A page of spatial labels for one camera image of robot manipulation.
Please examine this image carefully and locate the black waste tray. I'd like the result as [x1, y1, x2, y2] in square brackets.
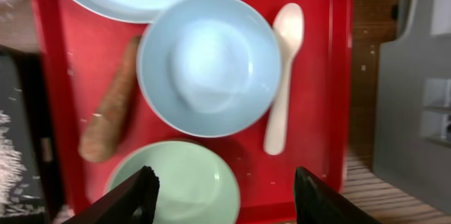
[1, 46, 65, 223]

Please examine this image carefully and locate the light blue bowl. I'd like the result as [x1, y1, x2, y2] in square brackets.
[136, 0, 281, 137]

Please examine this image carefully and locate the red serving tray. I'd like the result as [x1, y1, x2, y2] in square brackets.
[32, 0, 353, 223]

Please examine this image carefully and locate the white plastic spoon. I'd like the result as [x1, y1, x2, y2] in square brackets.
[264, 3, 305, 156]

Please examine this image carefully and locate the clear plastic waste bin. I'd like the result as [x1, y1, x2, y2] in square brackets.
[1, 0, 39, 52]

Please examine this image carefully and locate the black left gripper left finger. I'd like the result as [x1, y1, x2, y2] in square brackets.
[64, 166, 160, 224]

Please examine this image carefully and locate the light green bowl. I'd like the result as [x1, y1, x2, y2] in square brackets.
[104, 141, 240, 224]

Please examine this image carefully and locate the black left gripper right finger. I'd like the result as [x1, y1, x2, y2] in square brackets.
[293, 167, 380, 224]

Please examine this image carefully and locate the grey dishwasher rack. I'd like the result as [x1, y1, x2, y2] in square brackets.
[373, 0, 450, 213]

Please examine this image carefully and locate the white rice pile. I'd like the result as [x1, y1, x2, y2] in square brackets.
[1, 111, 46, 218]

